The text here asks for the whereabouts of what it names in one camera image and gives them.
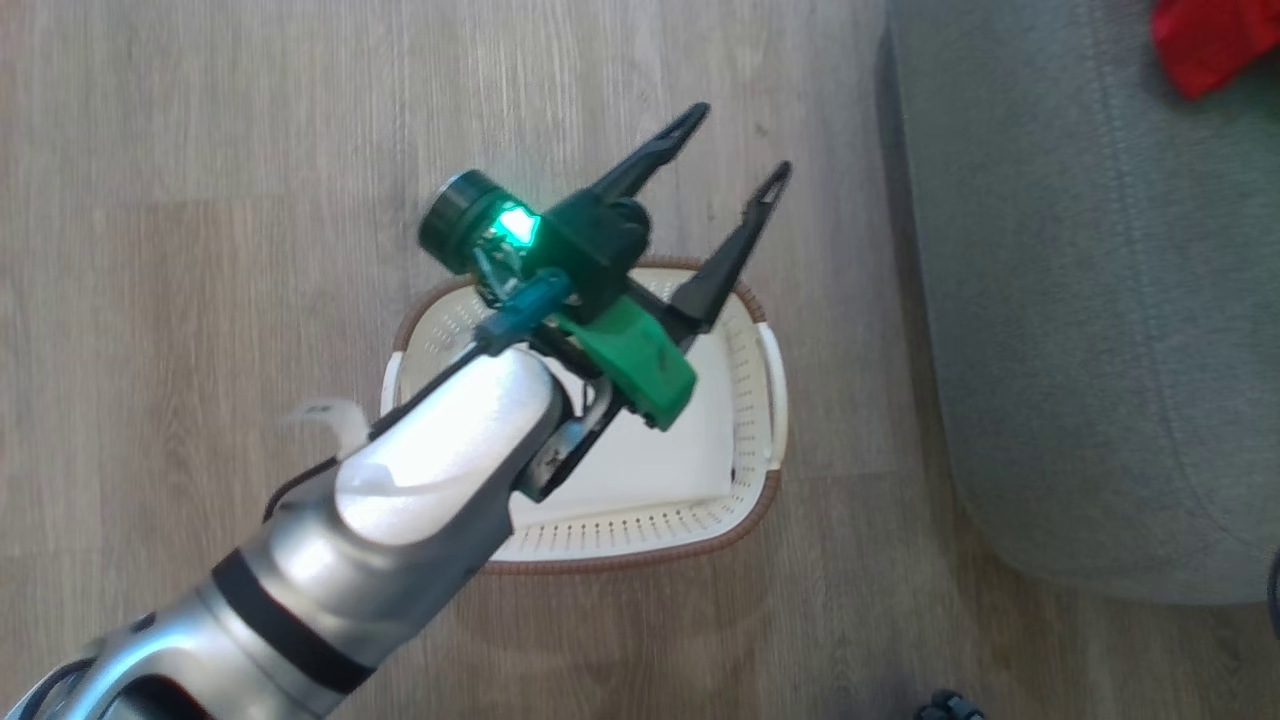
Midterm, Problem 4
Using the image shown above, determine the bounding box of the green and dark left gripper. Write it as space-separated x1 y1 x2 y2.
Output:
417 102 794 432

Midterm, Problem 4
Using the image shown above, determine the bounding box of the red garment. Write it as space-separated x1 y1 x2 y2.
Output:
1150 0 1280 101

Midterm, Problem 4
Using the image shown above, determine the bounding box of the grey fabric sofa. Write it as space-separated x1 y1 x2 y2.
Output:
878 0 1280 607

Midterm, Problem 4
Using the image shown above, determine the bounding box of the white laundry basket brown rim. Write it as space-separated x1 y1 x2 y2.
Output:
380 255 791 576

